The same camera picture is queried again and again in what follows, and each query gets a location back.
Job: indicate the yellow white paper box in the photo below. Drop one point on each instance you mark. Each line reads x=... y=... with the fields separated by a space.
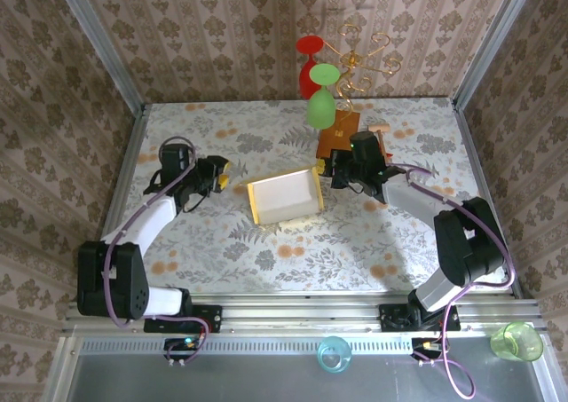
x=284 y=193

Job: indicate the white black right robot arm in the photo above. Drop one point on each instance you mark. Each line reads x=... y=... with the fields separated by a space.
x=466 y=242

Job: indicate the small wooden mallet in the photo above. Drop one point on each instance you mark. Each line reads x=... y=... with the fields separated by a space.
x=378 y=129

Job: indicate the brown wooden board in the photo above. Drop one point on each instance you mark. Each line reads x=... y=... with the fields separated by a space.
x=339 y=131

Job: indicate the green plastic wine glass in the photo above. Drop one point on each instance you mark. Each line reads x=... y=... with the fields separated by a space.
x=320 y=107

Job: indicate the floral patterned table mat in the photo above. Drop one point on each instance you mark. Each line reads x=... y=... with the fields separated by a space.
x=213 y=269

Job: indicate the red plastic wine glass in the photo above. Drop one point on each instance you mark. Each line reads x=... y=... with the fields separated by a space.
x=306 y=80

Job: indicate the left controller board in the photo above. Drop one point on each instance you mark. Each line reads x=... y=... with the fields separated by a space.
x=184 y=343

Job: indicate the controller board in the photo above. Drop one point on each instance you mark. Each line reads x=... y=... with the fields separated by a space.
x=426 y=345
x=184 y=343

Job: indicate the blue plastic cup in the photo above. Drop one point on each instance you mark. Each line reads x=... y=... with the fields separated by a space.
x=333 y=353

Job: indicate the right controller board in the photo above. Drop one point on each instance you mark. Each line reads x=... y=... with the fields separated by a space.
x=426 y=345

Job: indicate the grey metal shelf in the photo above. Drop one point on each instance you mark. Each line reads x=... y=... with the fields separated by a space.
x=266 y=380

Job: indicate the green plastic cup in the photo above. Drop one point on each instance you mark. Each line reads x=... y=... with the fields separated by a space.
x=517 y=342

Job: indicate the aluminium table edge rail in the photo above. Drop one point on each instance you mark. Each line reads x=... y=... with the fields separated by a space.
x=135 y=129
x=471 y=153

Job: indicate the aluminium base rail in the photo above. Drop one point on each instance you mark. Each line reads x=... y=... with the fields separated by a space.
x=302 y=315

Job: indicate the aluminium frame post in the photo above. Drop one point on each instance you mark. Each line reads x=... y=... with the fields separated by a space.
x=100 y=42
x=492 y=42

